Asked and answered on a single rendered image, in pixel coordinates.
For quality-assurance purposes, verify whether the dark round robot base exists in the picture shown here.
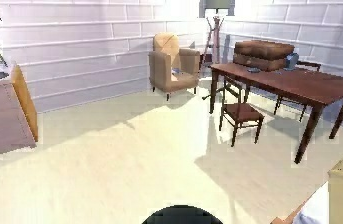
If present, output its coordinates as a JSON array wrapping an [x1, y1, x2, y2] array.
[[141, 204, 225, 224]]

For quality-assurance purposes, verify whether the dark brown wooden chair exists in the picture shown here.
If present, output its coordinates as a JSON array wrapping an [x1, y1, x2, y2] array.
[[273, 60, 322, 123], [218, 75, 265, 148]]

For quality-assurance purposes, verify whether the tan armchair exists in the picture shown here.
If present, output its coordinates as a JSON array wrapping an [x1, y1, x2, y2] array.
[[148, 32, 201, 102]]

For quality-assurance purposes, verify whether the floor lamp with tripod legs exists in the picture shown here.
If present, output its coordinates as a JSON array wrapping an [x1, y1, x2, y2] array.
[[198, 0, 236, 73]]

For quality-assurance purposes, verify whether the brown suitcase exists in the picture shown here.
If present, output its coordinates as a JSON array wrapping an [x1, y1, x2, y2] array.
[[232, 40, 296, 72]]

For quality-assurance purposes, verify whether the blue grey box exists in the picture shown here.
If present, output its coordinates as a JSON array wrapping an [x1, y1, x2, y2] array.
[[284, 52, 300, 71]]

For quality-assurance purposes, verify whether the dark brown wooden table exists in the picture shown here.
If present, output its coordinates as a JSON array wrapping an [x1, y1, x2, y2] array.
[[208, 62, 343, 165]]

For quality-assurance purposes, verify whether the light wood cabinet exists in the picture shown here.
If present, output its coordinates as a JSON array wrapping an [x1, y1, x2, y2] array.
[[0, 63, 40, 162]]

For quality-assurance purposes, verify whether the white bed with wood frame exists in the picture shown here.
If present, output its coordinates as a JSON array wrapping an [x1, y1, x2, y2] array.
[[270, 181, 330, 224]]

